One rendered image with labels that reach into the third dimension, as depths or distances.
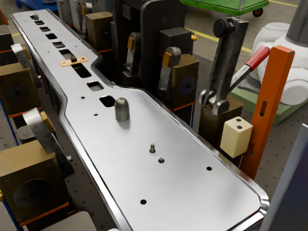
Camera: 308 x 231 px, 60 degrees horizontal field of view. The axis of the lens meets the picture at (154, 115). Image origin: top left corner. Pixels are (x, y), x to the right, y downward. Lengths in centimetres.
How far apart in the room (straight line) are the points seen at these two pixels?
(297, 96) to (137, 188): 67
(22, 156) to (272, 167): 75
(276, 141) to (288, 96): 19
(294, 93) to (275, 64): 53
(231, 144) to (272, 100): 10
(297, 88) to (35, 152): 77
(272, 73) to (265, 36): 71
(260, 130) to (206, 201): 15
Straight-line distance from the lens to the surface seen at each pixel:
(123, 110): 56
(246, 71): 55
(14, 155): 48
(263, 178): 92
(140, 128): 55
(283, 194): 18
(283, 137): 110
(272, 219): 20
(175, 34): 69
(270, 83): 44
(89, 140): 54
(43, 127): 43
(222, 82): 50
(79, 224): 44
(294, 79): 94
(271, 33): 114
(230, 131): 47
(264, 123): 47
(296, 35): 96
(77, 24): 117
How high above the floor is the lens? 134
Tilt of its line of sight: 35 degrees down
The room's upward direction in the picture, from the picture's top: straight up
